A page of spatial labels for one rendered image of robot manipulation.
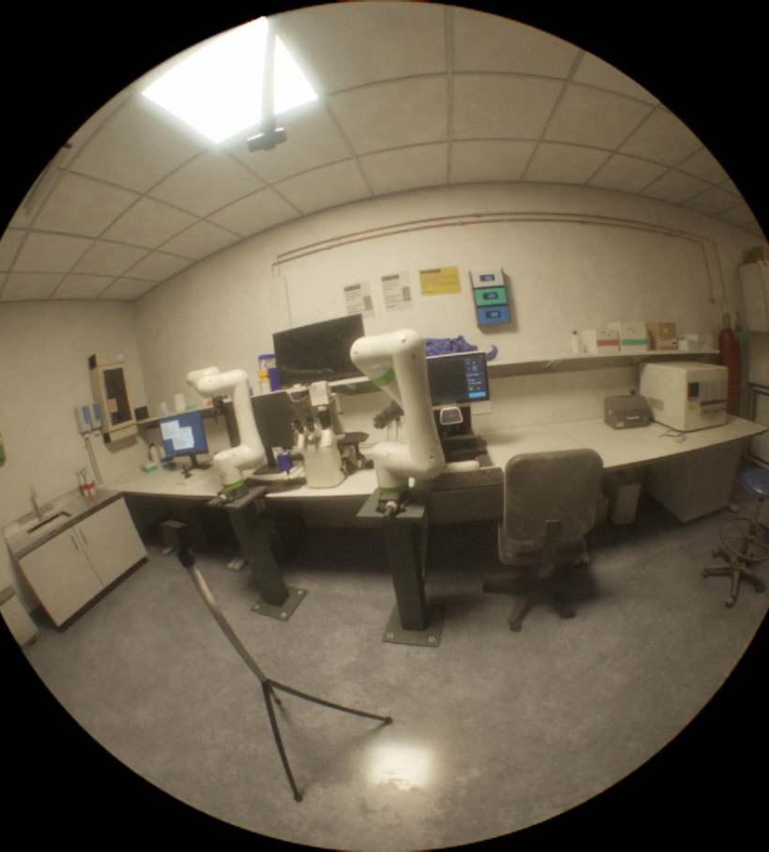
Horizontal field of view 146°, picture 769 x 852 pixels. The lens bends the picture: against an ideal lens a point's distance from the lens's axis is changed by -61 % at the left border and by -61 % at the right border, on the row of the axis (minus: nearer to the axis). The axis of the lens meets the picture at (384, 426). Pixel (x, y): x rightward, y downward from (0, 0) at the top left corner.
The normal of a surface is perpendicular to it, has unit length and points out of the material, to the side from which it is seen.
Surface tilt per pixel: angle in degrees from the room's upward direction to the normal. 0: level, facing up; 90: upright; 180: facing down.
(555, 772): 0
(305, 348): 86
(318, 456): 90
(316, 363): 86
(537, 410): 90
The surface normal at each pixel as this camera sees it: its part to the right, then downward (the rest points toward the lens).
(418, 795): -0.15, -0.96
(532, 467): -0.29, 0.25
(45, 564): 0.97, -0.11
